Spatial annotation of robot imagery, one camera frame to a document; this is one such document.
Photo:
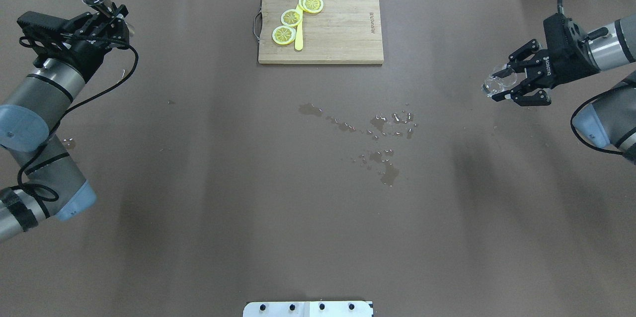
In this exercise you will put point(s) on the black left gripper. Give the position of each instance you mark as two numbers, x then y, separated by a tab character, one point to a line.
85	52

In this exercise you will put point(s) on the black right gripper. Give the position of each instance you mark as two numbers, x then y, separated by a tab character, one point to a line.
560	66

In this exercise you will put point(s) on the clear glass beaker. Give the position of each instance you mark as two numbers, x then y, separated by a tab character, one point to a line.
501	78

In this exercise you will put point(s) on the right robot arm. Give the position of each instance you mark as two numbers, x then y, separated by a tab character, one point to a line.
606	122

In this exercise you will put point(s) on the lemon slice near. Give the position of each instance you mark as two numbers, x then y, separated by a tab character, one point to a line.
283	35

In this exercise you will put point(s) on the lemon slice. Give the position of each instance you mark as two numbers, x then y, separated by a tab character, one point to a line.
283	35
292	17
311	6

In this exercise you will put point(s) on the bamboo cutting board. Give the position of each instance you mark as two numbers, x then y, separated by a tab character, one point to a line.
344	32

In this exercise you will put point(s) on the lemon slice middle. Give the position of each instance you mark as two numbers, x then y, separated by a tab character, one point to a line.
292	17

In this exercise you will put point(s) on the yellow plastic knife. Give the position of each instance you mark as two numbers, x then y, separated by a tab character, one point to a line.
299	40

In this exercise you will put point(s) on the lemon slice far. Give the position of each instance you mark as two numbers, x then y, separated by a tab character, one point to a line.
311	6

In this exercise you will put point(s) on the white metal camera stand base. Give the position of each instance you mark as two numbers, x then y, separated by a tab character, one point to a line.
309	309

